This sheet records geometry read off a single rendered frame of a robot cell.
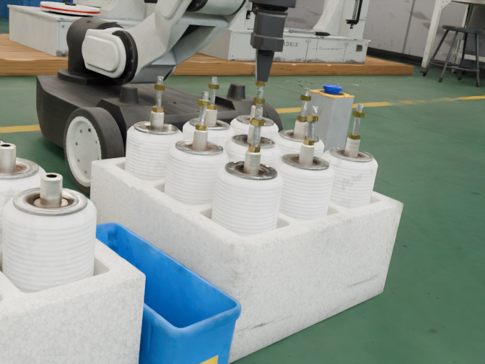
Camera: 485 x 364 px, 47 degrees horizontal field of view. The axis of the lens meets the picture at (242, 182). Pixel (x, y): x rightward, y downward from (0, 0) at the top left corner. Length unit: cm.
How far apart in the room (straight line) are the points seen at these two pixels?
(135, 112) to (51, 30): 169
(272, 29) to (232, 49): 255
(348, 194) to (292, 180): 14
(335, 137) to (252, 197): 47
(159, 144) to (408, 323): 51
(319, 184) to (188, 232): 21
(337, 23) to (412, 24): 205
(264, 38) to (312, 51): 314
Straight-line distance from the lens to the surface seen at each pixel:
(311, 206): 86
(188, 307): 80
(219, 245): 75
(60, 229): 60
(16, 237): 61
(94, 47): 165
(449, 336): 102
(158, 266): 84
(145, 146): 93
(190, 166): 84
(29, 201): 63
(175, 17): 136
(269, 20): 105
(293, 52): 402
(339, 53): 444
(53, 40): 296
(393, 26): 667
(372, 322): 99
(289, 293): 84
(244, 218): 77
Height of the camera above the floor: 49
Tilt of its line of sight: 18 degrees down
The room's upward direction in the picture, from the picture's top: 8 degrees clockwise
